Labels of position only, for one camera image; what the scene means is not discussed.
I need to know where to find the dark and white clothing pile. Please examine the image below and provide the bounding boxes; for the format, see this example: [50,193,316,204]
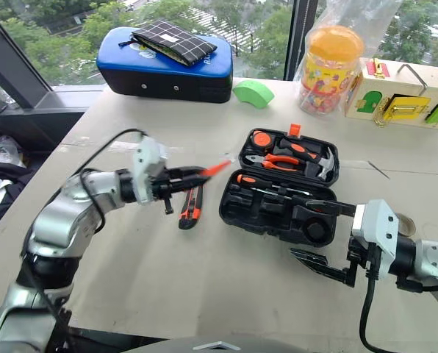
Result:
[0,157,37,240]

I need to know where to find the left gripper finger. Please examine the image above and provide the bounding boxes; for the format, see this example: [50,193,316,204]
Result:
[167,165,209,182]
[169,175,209,193]

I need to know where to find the green foam arch block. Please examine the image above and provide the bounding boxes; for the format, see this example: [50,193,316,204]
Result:
[231,79,276,111]

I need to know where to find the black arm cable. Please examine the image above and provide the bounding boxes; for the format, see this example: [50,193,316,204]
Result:
[358,274,438,353]
[20,128,150,346]

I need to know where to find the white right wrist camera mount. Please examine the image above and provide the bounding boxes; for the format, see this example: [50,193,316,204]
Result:
[351,199,401,274]

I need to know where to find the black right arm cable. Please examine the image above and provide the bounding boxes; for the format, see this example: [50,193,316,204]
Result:
[358,274,438,353]

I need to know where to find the wooden lock puzzle box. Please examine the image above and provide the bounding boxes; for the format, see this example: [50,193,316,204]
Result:
[342,57,438,130]

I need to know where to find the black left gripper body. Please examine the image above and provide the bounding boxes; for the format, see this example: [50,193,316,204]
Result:
[151,167,176,216]

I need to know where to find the crumpled clear plastic bag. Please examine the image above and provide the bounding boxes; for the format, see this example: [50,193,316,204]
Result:
[0,135,25,168]

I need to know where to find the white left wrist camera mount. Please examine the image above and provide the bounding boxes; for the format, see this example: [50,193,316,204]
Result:
[132,137,168,207]

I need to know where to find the orange black tape measure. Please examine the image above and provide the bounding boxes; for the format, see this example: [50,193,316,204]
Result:
[251,131,276,149]

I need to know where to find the black plastic tool case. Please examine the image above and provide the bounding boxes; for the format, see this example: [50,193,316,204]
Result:
[218,123,341,248]

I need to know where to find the dark vertical window post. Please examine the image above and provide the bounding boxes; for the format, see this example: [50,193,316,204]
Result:
[282,0,320,82]

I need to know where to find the plastic jar with orange lid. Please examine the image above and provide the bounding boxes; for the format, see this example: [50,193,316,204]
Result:
[298,25,365,117]

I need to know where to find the orange black handled screwdriver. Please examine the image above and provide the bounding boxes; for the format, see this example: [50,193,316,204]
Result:
[236,174,312,196]

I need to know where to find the black checked fabric pouch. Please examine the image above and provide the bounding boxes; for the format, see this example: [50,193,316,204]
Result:
[118,19,219,68]

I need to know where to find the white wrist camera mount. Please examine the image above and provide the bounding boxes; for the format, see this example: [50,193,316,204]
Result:
[132,137,168,207]
[351,199,401,274]

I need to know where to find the orange black utility knife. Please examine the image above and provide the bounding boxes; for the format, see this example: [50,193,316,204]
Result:
[177,185,206,231]

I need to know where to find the dark diagonal window beam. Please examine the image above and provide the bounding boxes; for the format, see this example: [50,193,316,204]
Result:
[0,5,55,110]

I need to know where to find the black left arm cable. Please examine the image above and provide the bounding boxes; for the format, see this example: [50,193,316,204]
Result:
[20,128,150,346]

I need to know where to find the black orange claw hammer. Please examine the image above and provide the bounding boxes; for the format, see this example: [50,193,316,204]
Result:
[276,137,337,182]

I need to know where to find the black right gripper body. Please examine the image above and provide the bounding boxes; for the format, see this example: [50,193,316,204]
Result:
[345,235,384,290]

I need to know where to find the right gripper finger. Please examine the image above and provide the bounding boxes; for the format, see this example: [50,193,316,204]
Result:
[289,247,353,285]
[294,200,358,218]

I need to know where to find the brown tape roll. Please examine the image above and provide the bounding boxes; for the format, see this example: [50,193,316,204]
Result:
[394,213,419,239]

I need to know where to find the orange handled pliers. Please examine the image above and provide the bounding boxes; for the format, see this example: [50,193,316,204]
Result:
[245,153,302,172]

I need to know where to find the metal handle on wooden box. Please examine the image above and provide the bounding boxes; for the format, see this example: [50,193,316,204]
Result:
[396,63,428,90]

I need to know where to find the small orange screwdriver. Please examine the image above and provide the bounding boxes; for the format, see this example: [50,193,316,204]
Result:
[203,160,232,179]

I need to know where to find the blue and black case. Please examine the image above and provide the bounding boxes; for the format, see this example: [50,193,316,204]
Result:
[96,26,235,104]

